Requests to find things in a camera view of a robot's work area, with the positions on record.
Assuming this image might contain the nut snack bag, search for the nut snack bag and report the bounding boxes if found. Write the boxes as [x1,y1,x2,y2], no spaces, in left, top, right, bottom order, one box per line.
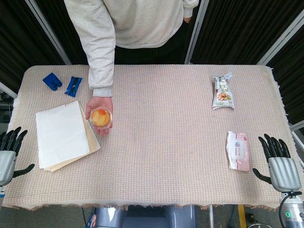
[212,72,236,111]

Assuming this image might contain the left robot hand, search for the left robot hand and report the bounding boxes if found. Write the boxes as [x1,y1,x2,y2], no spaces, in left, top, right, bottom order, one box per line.
[0,126,36,187]

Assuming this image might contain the beige woven tablecloth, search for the beige woven tablecloth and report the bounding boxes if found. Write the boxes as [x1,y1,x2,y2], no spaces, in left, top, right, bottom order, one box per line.
[0,64,297,211]

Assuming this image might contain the pink wet wipes pack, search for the pink wet wipes pack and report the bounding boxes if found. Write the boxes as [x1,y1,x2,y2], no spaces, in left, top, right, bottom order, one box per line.
[225,131,250,172]

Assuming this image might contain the white paper stack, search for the white paper stack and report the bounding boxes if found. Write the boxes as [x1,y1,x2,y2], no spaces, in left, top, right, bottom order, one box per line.
[36,100,101,171]

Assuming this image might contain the person's grey sweatshirt torso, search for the person's grey sweatshirt torso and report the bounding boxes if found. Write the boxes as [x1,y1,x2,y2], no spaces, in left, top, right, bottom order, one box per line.
[104,0,202,50]

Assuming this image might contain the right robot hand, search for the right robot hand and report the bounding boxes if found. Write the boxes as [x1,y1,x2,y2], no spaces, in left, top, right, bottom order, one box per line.
[252,133,303,192]

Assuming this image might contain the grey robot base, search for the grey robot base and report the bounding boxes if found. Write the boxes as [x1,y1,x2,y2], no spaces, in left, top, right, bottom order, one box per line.
[91,206,198,228]

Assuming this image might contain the grey sweatshirt sleeve forearm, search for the grey sweatshirt sleeve forearm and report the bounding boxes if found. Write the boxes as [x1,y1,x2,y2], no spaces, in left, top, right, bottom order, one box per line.
[63,0,117,98]

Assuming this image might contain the person's bare hand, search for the person's bare hand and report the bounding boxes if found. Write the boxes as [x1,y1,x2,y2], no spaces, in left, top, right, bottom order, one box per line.
[85,96,114,137]

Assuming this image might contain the blue folded snack wrapper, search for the blue folded snack wrapper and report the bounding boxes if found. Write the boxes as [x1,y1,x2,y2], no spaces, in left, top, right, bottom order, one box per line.
[42,73,63,91]

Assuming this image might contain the blue snack bar packet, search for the blue snack bar packet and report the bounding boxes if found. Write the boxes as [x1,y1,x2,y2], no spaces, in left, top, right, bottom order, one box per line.
[64,76,83,97]

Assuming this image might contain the orange jelly cup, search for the orange jelly cup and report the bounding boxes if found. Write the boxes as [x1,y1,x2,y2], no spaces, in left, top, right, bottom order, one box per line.
[89,106,113,130]

